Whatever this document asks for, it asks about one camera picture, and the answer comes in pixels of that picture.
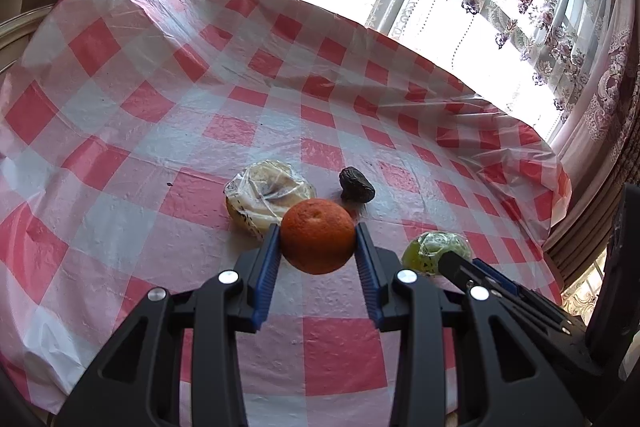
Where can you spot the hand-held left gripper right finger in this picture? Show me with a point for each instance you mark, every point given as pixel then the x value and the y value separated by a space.
pixel 370 287

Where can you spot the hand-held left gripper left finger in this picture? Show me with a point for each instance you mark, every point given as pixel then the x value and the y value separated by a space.
pixel 265 287

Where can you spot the red white checkered tablecloth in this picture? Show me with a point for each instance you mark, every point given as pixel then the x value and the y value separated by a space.
pixel 125 157

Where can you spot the brown striped curtain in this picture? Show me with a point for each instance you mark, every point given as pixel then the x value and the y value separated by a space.
pixel 590 232

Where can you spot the plastic-wrapped beige fruit half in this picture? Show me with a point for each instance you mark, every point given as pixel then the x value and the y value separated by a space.
pixel 260 192

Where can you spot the dark wrinkled fruit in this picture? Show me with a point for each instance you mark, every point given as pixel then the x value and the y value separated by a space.
pixel 356 186

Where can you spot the orange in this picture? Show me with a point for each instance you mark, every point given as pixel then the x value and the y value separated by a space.
pixel 317 232

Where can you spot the plastic-wrapped green fruit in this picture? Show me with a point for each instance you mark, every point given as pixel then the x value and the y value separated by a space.
pixel 425 252

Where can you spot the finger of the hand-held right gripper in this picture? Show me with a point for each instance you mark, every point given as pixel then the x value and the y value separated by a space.
pixel 455 267
pixel 500 279

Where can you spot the pink embroidered curtain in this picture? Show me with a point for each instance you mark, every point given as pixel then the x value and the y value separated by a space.
pixel 605 107

